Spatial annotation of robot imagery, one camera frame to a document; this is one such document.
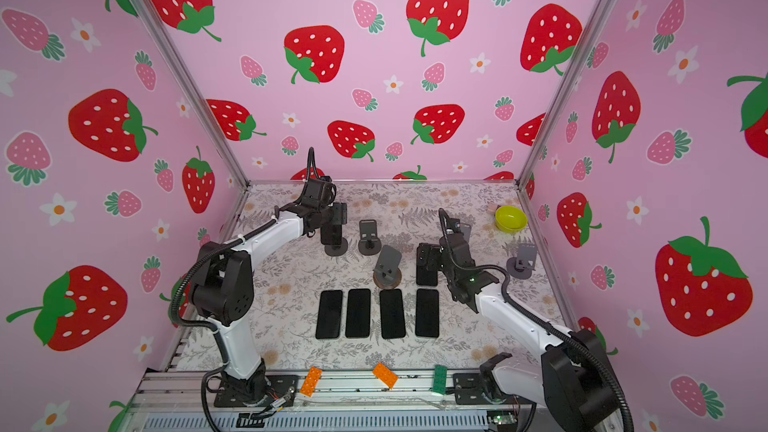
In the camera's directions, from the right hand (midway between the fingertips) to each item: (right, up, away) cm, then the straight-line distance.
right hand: (432, 245), depth 86 cm
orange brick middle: (-14, -32, -10) cm, 36 cm away
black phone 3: (-12, -20, 0) cm, 23 cm away
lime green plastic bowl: (+32, +7, +22) cm, 39 cm away
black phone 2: (-22, -20, 0) cm, 29 cm away
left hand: (-30, +11, +11) cm, 34 cm away
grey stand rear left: (-31, -4, +16) cm, 36 cm away
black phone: (-32, +3, +9) cm, 33 cm away
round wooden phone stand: (-13, -9, +3) cm, 16 cm away
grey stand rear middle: (-20, -1, +17) cm, 27 cm away
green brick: (+1, -33, -11) cm, 35 cm away
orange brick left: (-32, -33, -11) cm, 48 cm away
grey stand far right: (+29, -7, +5) cm, 30 cm away
